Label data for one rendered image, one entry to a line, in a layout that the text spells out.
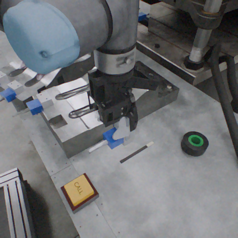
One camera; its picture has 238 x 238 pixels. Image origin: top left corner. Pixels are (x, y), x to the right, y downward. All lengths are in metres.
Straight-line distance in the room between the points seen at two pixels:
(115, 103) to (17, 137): 1.58
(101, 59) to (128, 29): 0.07
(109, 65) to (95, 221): 0.40
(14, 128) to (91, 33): 1.78
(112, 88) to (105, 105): 0.04
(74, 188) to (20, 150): 1.28
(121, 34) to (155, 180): 0.44
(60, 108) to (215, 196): 0.55
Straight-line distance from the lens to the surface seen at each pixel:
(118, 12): 0.30
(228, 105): 0.80
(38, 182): 1.61
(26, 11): 0.25
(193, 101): 0.89
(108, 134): 0.53
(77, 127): 0.63
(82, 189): 0.58
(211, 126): 0.81
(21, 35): 0.25
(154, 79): 0.46
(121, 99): 0.41
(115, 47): 0.33
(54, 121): 0.69
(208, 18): 0.98
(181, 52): 1.24
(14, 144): 1.88
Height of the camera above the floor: 1.36
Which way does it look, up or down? 48 degrees down
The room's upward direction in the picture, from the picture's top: straight up
